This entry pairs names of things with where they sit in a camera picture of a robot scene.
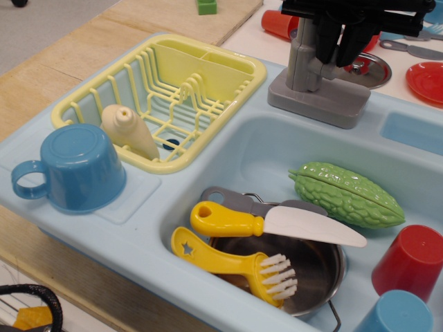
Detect light blue toy sink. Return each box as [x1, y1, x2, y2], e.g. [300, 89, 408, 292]
[0, 33, 443, 332]

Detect cream toy squeeze bottle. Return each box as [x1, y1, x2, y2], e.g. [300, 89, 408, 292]
[100, 104, 160, 160]

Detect green toy block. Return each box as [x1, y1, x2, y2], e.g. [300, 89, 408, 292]
[197, 0, 218, 15]

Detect grey toy faucet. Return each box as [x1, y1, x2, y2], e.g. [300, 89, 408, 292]
[267, 18, 370, 129]

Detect yellow toy dish brush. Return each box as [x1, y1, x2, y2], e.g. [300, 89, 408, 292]
[170, 227, 298, 308]

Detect red toy cup in sink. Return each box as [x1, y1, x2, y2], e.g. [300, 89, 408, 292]
[371, 225, 442, 302]

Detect green toy bitter gourd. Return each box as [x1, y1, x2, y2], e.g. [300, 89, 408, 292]
[289, 161, 406, 229]

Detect grey toy utensil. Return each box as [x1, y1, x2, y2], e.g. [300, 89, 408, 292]
[379, 40, 442, 61]

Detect grey toy faucet lever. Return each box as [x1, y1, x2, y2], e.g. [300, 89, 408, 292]
[308, 57, 345, 80]

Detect blue toy cup in sink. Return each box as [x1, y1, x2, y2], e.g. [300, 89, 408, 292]
[354, 290, 434, 332]

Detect wooden board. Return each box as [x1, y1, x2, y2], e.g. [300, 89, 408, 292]
[98, 0, 264, 47]

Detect steel pot lid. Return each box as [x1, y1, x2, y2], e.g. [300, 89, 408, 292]
[339, 53, 392, 89]

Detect yellow handled toy knife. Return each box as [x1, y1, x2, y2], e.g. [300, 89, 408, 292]
[190, 201, 367, 248]

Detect small steel pot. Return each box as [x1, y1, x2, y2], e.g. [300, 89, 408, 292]
[207, 192, 347, 332]

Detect blue toy cup background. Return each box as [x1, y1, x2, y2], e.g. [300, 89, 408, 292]
[424, 0, 443, 24]

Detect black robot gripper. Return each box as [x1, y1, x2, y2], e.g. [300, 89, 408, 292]
[281, 0, 436, 67]

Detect red toy cup upright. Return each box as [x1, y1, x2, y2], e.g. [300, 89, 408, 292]
[362, 35, 379, 53]

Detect red toy plate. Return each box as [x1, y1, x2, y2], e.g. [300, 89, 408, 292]
[406, 62, 442, 107]

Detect red toy cup lying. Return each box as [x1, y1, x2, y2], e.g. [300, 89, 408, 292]
[261, 10, 299, 40]

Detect blue toy mug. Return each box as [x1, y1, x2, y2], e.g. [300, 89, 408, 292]
[11, 124, 127, 213]

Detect yellow tape piece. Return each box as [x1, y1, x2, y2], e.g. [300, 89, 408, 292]
[12, 306, 53, 331]

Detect black braided cable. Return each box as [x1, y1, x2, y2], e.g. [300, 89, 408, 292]
[0, 284, 64, 332]

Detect yellow dish drying rack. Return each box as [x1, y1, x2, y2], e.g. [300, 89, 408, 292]
[51, 34, 267, 174]

